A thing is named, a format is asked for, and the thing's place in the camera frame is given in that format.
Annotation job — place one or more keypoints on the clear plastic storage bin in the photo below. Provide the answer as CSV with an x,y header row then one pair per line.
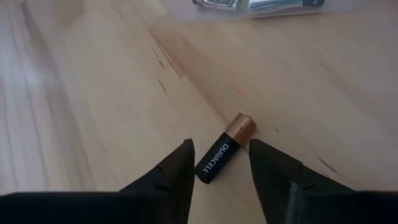
x,y
342,7

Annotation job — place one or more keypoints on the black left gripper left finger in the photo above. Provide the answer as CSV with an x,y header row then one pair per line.
x,y
177,174

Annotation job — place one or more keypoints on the black copper-top Duracell battery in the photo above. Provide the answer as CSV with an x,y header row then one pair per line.
x,y
222,152

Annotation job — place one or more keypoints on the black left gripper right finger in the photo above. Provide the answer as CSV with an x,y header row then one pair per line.
x,y
273,174

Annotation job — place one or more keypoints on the silver black Energizer battery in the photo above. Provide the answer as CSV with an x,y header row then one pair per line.
x,y
217,3
286,3

